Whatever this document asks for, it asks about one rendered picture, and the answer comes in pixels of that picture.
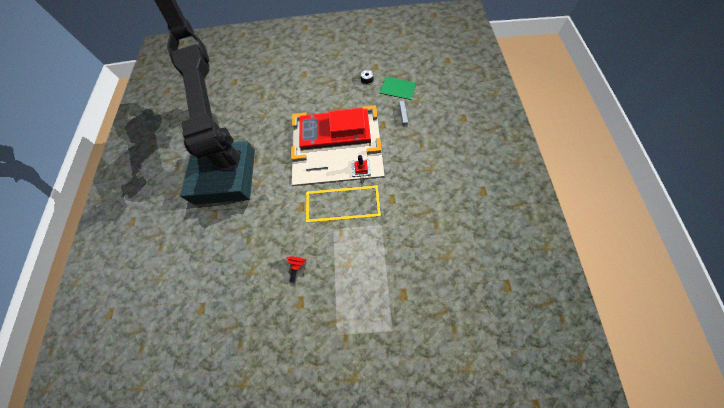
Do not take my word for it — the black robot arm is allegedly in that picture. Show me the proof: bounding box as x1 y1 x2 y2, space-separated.
154 0 241 171

